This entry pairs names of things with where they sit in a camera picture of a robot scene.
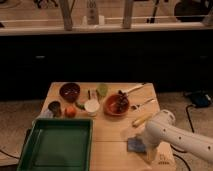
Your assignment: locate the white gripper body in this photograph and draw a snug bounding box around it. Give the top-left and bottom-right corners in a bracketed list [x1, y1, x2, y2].
[138, 133, 159, 164]

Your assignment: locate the blue sponge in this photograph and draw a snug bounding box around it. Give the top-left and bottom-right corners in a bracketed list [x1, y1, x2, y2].
[127, 137, 145, 153]

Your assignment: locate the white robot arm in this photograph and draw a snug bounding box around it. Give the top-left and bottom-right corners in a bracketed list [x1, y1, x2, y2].
[138, 109, 213, 164]

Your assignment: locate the green plastic tray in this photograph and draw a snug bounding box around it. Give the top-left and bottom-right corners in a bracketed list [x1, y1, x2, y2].
[17, 119, 93, 171]

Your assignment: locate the orange bowl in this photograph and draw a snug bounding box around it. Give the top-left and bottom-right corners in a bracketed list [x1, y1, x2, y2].
[103, 94, 130, 116]

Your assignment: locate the dark blue device on floor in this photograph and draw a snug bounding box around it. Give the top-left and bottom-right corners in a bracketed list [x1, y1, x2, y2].
[188, 92, 211, 108]

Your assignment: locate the white cup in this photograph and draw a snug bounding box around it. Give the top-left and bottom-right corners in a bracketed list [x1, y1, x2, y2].
[84, 99, 100, 116]

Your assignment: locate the green cup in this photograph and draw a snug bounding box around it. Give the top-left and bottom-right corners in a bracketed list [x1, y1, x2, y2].
[97, 83, 108, 97]

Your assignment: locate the green vegetable piece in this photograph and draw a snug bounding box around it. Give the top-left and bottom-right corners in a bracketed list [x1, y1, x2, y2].
[75, 101, 85, 110]

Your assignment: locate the orange fruit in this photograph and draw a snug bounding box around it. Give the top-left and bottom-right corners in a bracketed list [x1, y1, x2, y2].
[64, 106, 76, 118]

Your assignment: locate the dark brown bowl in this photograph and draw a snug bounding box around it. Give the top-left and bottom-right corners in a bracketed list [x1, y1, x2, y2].
[59, 83, 80, 103]

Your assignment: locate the dark metal cup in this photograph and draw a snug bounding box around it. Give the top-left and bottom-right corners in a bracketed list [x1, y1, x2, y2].
[48, 101, 62, 117]

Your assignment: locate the yellow handled knife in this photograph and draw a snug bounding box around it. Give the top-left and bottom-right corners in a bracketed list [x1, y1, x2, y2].
[132, 115, 150, 128]

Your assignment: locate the black floor cable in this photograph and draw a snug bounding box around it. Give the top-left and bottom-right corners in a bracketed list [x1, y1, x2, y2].
[185, 104, 198, 134]

